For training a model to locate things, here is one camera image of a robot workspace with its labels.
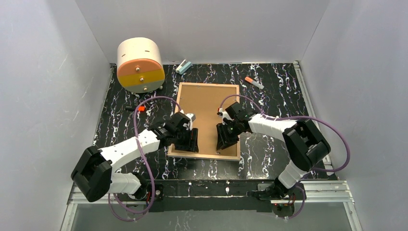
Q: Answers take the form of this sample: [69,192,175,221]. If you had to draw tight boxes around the white wooden picture frame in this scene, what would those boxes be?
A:
[167,82,241,162]

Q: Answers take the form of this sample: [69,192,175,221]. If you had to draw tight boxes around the brown cardboard backing board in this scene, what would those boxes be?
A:
[167,82,240,161]

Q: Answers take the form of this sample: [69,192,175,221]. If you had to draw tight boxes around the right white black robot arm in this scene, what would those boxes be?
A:
[216,102,331,200]

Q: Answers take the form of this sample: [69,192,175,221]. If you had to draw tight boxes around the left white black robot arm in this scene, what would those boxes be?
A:
[71,111,199,202]

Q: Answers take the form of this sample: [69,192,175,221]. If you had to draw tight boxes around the black orange marker pen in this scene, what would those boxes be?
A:
[125,105,146,112]

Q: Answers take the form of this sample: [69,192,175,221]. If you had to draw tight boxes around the grey orange marker pen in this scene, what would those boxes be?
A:
[244,76,264,90]

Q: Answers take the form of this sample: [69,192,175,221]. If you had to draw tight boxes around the small light blue clip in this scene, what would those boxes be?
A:
[176,59,192,75]

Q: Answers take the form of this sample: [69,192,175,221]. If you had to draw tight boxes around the round cream drawer box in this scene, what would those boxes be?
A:
[116,37,165,94]

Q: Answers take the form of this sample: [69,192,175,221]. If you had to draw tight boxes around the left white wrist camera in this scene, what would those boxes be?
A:
[185,113,196,126]

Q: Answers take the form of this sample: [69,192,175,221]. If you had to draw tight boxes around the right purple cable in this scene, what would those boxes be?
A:
[218,94,351,220]

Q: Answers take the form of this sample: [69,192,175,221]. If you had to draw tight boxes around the purple cable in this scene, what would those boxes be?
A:
[218,94,351,220]
[107,96,182,222]

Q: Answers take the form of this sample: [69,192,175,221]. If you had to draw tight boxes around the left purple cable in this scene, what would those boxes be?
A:
[107,96,182,222]

